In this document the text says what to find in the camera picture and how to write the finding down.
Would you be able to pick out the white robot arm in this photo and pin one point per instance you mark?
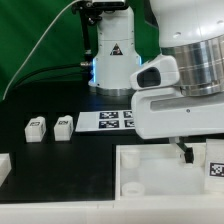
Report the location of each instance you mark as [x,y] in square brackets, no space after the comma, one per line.
[181,91]

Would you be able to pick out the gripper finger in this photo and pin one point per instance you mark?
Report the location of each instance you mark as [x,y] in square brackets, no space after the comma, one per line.
[188,151]

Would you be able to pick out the white sheet with AprilTags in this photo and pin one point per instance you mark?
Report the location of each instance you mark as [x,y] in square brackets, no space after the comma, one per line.
[105,121]

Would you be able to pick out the white obstacle left piece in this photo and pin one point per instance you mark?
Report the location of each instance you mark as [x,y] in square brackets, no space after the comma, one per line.
[5,167]

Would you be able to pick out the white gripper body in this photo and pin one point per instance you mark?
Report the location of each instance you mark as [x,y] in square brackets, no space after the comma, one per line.
[160,110]

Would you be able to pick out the white square tabletop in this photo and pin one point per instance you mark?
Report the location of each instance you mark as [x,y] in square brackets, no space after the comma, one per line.
[144,171]

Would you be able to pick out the white front obstacle bar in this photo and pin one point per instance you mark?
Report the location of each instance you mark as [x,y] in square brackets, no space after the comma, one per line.
[153,211]

